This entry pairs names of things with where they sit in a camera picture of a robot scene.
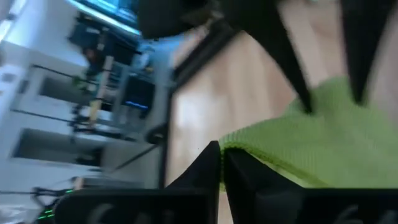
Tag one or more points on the white shelving unit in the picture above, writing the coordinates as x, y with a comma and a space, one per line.
46, 109

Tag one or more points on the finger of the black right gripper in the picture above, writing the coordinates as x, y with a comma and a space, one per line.
360, 46
273, 46

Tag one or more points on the computer monitor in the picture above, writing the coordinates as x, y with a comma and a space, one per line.
105, 11

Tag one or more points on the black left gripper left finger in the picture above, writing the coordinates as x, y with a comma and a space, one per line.
155, 207

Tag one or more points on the lime green microfiber towel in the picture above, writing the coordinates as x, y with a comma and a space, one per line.
326, 149

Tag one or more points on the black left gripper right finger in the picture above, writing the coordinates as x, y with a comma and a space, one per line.
280, 205

